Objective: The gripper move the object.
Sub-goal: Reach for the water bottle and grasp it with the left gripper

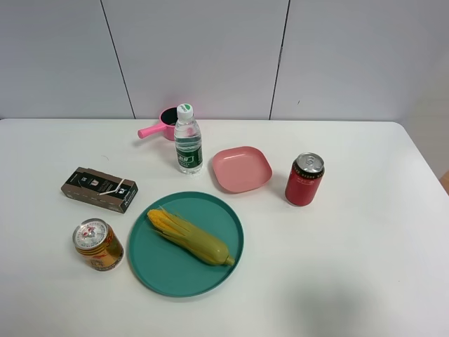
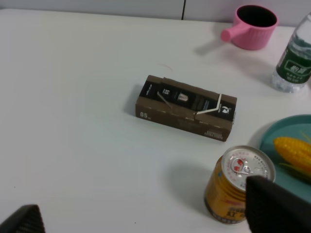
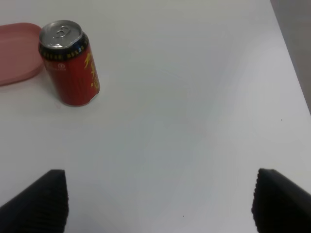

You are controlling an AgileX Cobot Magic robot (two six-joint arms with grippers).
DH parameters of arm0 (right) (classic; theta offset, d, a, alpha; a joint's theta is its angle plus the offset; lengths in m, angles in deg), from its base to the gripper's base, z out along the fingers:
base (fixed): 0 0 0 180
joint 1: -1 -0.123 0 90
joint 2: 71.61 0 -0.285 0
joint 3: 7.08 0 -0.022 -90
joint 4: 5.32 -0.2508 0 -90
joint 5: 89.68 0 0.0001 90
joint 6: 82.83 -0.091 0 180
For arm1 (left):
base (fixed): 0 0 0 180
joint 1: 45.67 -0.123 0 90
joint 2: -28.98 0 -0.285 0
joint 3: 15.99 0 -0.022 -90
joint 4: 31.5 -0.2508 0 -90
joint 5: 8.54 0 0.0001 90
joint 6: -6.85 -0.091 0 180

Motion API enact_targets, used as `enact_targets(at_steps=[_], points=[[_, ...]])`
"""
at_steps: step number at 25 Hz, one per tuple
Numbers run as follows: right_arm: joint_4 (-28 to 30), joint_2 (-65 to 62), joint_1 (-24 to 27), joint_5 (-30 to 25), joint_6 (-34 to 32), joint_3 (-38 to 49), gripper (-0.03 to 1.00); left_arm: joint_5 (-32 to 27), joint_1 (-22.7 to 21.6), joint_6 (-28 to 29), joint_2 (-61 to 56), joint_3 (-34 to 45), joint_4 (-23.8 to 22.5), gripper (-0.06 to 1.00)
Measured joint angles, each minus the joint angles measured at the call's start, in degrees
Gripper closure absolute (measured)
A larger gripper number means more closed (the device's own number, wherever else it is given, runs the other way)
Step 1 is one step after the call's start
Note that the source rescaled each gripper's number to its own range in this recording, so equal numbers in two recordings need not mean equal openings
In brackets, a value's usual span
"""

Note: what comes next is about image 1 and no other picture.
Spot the clear water bottle green label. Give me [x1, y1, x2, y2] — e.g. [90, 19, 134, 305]
[174, 103, 203, 174]

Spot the pink square plate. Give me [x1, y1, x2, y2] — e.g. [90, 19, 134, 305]
[212, 146, 273, 194]

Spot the pink toy saucepan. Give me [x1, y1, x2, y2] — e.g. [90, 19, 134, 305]
[138, 107, 177, 141]

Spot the yellow corn cob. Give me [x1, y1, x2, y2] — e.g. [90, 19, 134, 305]
[147, 208, 235, 266]

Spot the red soda can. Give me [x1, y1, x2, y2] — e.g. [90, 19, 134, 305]
[285, 152, 325, 206]

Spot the teal round plate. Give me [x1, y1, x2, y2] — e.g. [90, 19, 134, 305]
[128, 192, 244, 298]

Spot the dark brown cardboard box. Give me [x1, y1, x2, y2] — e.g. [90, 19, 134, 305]
[61, 167, 138, 214]

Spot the gold drink can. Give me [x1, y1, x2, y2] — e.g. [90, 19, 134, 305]
[72, 218, 124, 272]

